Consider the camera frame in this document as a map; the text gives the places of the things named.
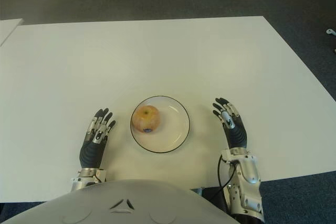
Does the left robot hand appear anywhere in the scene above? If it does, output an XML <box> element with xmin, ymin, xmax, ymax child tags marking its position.
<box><xmin>79</xmin><ymin>108</ymin><xmax>116</xmax><ymax>169</ymax></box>

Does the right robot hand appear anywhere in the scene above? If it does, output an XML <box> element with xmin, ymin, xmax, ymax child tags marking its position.
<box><xmin>212</xmin><ymin>97</ymin><xmax>248</xmax><ymax>151</ymax></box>

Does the yellow-red apple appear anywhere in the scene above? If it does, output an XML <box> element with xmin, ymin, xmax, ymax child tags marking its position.
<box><xmin>132</xmin><ymin>105</ymin><xmax>161</xmax><ymax>133</ymax></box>

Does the white plate with black rim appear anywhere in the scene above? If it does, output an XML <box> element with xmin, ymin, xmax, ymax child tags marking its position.
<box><xmin>130</xmin><ymin>95</ymin><xmax>191</xmax><ymax>154</ymax></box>

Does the grey robot torso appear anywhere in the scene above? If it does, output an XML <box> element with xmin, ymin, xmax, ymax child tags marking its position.
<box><xmin>0</xmin><ymin>179</ymin><xmax>237</xmax><ymax>224</ymax></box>

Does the white side table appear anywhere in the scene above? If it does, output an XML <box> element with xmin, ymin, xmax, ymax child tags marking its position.
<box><xmin>0</xmin><ymin>18</ymin><xmax>24</xmax><ymax>48</ymax></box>

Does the thin arm cable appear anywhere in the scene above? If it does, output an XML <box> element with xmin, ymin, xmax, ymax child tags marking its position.
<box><xmin>208</xmin><ymin>154</ymin><xmax>236</xmax><ymax>202</ymax></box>

